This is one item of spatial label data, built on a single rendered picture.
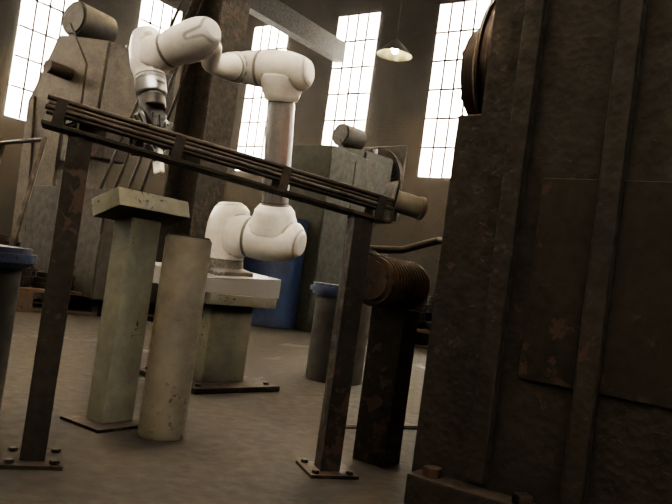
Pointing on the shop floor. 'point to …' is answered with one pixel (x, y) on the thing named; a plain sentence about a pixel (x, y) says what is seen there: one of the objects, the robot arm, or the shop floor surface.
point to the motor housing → (388, 357)
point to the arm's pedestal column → (224, 353)
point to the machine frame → (557, 268)
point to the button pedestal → (125, 303)
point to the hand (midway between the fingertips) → (158, 161)
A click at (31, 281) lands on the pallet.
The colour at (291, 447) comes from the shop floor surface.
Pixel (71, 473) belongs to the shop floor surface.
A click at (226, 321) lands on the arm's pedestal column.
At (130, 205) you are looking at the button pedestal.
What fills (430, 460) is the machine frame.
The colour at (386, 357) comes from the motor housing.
